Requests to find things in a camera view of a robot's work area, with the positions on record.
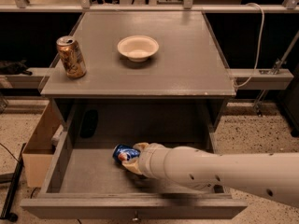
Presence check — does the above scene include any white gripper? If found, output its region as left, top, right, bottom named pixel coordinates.
left=121, top=142, right=170, bottom=179

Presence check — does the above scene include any blue pepsi can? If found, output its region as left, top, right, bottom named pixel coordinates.
left=112, top=144, right=140, bottom=163

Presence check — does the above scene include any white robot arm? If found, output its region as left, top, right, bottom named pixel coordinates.
left=116, top=143, right=299, bottom=207

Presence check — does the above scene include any open grey top drawer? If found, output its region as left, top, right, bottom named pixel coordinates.
left=21, top=132, right=247, bottom=220

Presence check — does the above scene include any grey cabinet with counter top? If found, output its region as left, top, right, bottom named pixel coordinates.
left=42, top=11, right=235, bottom=143

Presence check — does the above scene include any gold soda can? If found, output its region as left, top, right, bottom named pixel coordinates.
left=56, top=35, right=87, bottom=78

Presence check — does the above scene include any cardboard box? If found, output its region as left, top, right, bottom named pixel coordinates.
left=22, top=103, right=64, bottom=188

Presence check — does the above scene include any white paper bowl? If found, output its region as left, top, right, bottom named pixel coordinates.
left=117, top=35, right=159, bottom=63

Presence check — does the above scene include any black floor stand bar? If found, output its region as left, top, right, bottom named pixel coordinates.
left=0, top=144, right=25, bottom=224

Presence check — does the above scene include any metal rail frame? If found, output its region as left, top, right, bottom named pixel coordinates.
left=1, top=0, right=293, bottom=97

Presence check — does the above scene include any black cable on floor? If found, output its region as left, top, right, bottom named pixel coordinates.
left=0, top=142, right=21, bottom=163

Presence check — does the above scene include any black object on rail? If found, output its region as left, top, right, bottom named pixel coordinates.
left=0, top=60, right=33, bottom=76

